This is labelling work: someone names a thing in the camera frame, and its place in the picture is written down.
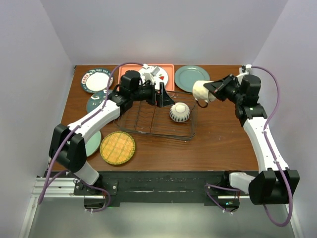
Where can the white bowl blue striped outside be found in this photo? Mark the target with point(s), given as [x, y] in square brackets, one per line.
[179, 112]

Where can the black wire dish rack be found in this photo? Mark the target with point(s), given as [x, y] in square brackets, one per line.
[146, 119]

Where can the white watermelon pattern plate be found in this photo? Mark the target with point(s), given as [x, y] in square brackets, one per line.
[162, 76]

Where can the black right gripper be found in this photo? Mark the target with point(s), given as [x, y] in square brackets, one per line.
[218, 87]

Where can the salmon pink plastic tray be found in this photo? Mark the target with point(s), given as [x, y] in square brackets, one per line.
[168, 67]

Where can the cream white mug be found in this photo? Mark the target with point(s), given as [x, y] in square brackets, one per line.
[201, 93]

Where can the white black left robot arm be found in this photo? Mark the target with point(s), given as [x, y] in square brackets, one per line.
[68, 142]

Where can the dark teal speckled plate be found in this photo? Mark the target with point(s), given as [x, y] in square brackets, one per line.
[95, 100]

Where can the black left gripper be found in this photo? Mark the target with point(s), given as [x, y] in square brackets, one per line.
[160, 99]

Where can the white plate dark patterned rim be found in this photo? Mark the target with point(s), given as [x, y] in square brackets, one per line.
[96, 80]

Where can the mint green flower plate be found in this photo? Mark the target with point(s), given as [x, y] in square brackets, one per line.
[93, 143]

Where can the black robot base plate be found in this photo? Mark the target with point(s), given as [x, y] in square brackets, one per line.
[170, 187]

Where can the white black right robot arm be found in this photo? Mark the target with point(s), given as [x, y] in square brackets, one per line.
[275, 182]

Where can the grey green round plate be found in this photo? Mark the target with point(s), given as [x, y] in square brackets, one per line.
[186, 76]

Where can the yellow woven round coaster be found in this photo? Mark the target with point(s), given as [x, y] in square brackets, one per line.
[117, 148]

